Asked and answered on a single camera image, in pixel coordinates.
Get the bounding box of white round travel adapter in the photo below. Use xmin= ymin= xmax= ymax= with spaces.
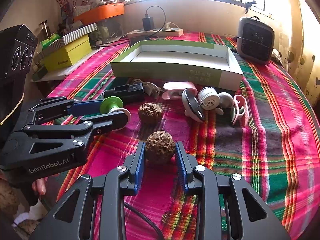
xmin=198 ymin=87 xmax=220 ymax=111

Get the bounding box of black camera module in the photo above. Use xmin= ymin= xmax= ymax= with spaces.
xmin=1 ymin=24 xmax=38 ymax=131

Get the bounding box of black charger with cable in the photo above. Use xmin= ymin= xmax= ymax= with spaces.
xmin=142 ymin=5 xmax=167 ymax=38

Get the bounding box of striped gift box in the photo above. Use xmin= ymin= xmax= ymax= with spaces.
xmin=33 ymin=23 xmax=98 ymax=63

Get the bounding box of pink clip holder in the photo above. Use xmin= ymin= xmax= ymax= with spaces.
xmin=162 ymin=81 xmax=197 ymax=100

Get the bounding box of yellow box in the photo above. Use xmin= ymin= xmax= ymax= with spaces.
xmin=40 ymin=34 xmax=92 ymax=72

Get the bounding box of orange tray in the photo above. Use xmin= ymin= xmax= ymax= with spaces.
xmin=74 ymin=3 xmax=124 ymax=25

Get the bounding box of grey portable heater fan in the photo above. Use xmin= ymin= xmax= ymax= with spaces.
xmin=236 ymin=17 xmax=274 ymax=64

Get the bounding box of black oval magnetic mount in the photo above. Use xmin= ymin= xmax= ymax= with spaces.
xmin=182 ymin=89 xmax=205 ymax=122

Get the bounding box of heart pattern curtain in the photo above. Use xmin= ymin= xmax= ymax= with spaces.
xmin=271 ymin=0 xmax=319 ymax=107

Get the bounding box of green white cardboard box tray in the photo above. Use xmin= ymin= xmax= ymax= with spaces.
xmin=110 ymin=40 xmax=243 ymax=92

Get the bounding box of brown walnut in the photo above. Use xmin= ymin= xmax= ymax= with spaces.
xmin=138 ymin=102 xmax=163 ymax=125
xmin=144 ymin=131 xmax=176 ymax=165

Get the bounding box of white power strip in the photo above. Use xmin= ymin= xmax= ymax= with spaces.
xmin=127 ymin=28 xmax=183 ymax=38

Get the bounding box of green white spool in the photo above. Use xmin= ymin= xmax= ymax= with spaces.
xmin=99 ymin=96 xmax=131 ymax=131

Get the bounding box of left hand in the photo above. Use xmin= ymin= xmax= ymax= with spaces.
xmin=31 ymin=177 xmax=48 ymax=196

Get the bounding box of pink green clip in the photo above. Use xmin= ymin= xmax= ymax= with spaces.
xmin=231 ymin=94 xmax=249 ymax=126

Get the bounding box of plaid bed cover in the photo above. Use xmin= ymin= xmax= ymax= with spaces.
xmin=43 ymin=42 xmax=319 ymax=239

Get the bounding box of black flashlight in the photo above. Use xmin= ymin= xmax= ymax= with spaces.
xmin=103 ymin=83 xmax=144 ymax=104

